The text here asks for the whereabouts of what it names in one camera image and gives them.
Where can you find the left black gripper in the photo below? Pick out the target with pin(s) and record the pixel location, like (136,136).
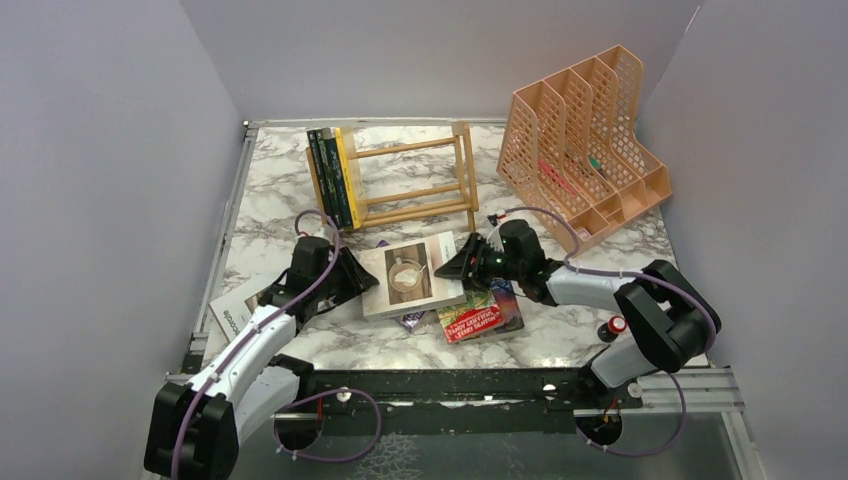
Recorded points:
(358,279)

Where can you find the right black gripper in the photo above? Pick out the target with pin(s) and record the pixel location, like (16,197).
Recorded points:
(461,267)

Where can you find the white afternoon tea coffee book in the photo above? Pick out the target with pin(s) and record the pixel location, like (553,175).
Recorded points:
(406,277)

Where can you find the red 13-storey treehouse book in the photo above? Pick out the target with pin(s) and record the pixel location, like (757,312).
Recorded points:
(477,314)

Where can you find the yellow book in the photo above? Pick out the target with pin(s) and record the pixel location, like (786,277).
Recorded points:
(352,175)

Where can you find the white furniture book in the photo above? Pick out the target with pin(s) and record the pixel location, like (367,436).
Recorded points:
(233,310)

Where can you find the green alice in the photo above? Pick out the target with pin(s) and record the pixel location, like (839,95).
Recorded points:
(327,172)

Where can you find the black moon and sixpence book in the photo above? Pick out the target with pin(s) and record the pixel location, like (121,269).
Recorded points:
(326,198)

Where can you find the floral little women book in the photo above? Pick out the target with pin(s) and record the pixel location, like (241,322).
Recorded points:
(334,159)

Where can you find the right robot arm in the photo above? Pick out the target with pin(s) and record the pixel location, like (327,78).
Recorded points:
(668,321)

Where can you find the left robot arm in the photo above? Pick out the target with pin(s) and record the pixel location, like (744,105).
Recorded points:
(197,428)

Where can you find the blue book under red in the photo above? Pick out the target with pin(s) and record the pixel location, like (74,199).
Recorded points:
(507,303)

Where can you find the wooden book rack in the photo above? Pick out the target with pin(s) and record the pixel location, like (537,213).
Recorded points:
(453,190)

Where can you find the red item in organizer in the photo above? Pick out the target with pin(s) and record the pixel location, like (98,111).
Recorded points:
(550,175)

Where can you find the red black small bottle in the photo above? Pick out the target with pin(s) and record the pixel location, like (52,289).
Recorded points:
(609,331)

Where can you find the orange plastic file organizer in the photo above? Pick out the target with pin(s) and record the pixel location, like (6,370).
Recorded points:
(587,109)

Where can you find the green marker in organizer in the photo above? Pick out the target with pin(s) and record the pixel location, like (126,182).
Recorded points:
(596,165)

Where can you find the black front rail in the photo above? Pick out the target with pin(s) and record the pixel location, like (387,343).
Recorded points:
(337,403)

